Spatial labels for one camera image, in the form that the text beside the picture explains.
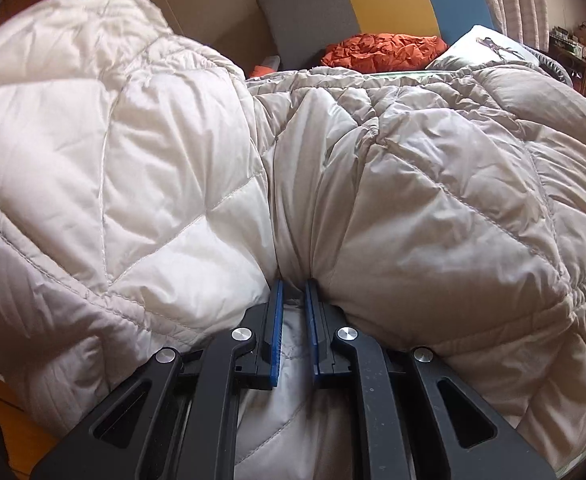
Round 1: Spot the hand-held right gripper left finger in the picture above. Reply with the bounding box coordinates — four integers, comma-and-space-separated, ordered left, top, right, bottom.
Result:
30, 280, 288, 480

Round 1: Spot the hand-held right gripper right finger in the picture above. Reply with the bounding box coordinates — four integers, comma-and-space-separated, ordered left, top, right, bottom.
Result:
304, 279, 559, 480

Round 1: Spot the beige quilted down jacket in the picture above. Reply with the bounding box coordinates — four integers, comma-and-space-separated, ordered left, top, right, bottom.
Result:
0, 0, 586, 480

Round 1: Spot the orange crumpled cloth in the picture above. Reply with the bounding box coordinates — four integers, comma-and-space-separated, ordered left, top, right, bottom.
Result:
251, 32, 449, 79

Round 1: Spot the white deer print pillow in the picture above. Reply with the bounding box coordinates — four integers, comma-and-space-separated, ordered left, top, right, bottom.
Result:
425, 25, 541, 72

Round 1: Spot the grey yellow blue sofa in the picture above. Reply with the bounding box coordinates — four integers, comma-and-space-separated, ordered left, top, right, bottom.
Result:
257, 0, 496, 71

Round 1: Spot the grey padded cushion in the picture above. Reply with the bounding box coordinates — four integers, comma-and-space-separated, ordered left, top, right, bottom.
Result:
523, 45, 574, 86

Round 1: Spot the cluttered dark desk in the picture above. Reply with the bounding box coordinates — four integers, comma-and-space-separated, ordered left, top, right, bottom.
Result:
548, 22, 586, 68

